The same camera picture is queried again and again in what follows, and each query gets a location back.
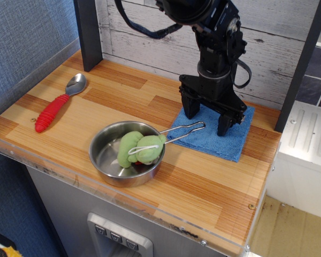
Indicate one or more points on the silver button panel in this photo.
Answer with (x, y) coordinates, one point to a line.
(112, 239)

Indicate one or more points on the white ridged cabinet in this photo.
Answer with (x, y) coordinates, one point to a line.
(295, 178)

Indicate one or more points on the blue towel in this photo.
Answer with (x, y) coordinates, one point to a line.
(228, 147)

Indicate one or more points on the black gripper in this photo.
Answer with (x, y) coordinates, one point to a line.
(216, 94)

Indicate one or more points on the dark grey right post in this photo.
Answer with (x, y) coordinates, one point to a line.
(307, 51)

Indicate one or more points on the green plush toy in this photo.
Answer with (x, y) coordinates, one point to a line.
(135, 147)

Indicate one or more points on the dark grey left post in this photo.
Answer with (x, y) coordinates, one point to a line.
(88, 30)

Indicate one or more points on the clear acrylic edge guard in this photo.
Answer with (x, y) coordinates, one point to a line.
(203, 197)

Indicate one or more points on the red handled metal spoon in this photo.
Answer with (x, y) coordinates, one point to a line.
(75, 86)

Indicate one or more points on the dark grey post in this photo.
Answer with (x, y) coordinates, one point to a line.
(307, 51)
(88, 30)

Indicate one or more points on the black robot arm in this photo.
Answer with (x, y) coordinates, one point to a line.
(216, 25)

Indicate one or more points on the steel pan with wire handle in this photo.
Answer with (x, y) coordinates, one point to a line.
(103, 153)

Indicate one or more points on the yellow object at corner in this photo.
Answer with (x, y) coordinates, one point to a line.
(11, 252)

